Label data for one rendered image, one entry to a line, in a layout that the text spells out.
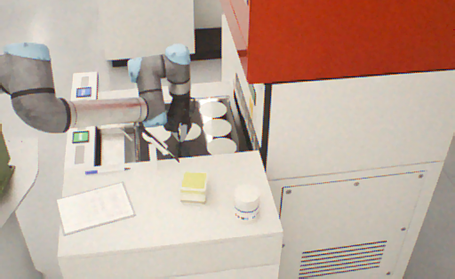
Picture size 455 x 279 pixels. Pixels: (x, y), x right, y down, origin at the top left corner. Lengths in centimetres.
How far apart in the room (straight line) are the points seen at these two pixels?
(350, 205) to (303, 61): 69
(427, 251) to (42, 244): 190
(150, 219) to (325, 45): 70
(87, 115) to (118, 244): 36
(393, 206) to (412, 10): 84
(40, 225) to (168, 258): 149
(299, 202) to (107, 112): 80
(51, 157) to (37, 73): 189
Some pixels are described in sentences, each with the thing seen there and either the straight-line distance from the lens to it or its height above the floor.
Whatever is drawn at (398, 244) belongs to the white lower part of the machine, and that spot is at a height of 36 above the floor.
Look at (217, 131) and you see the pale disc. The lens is 198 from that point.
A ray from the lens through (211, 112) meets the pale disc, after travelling 207.
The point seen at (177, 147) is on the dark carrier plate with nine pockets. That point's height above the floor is 90.
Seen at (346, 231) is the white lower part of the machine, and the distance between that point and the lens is 224.
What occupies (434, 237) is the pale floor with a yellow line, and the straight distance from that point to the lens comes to 300.
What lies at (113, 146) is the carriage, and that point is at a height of 88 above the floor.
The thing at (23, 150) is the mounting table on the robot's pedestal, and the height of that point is 82.
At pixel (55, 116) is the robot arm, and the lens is 150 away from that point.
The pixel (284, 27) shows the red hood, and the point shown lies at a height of 141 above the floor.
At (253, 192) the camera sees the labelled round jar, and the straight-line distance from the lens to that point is 154.
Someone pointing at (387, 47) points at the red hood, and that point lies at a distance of 172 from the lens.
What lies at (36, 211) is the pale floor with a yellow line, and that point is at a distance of 307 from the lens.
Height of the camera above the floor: 216
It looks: 39 degrees down
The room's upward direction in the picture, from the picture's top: 1 degrees clockwise
